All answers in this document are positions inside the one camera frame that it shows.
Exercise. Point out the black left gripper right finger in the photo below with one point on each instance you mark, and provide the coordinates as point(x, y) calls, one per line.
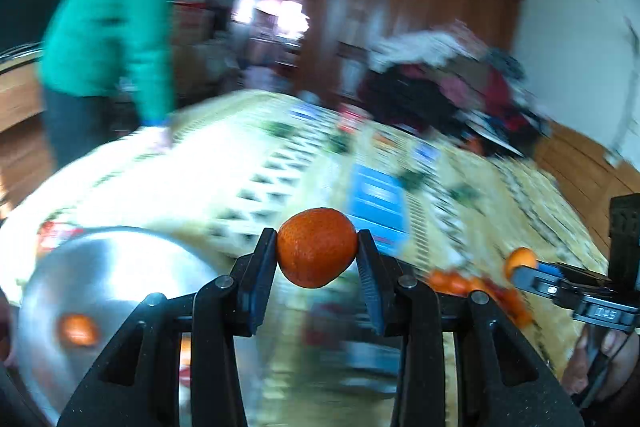
point(399, 305)

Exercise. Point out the large steel bowl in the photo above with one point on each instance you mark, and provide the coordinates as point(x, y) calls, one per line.
point(102, 274)

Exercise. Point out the blue white food box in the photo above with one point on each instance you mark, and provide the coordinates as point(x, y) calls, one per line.
point(376, 202)

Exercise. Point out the person in green sweater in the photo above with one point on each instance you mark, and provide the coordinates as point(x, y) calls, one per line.
point(89, 46)

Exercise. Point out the pile of clothes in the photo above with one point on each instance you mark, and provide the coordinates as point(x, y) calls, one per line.
point(447, 80)

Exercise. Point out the brown wooden wardrobe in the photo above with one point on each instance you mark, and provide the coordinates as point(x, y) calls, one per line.
point(356, 25)

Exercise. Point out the orange mandarin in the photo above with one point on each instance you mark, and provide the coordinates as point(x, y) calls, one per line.
point(316, 246)

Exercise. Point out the right hand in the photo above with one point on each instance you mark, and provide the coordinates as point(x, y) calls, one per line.
point(619, 353)

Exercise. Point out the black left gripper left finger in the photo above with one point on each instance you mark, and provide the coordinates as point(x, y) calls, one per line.
point(232, 305)

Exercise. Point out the wooden headboard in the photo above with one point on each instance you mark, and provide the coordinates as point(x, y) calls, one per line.
point(585, 178)

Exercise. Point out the small orange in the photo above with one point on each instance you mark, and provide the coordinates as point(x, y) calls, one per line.
point(520, 257)

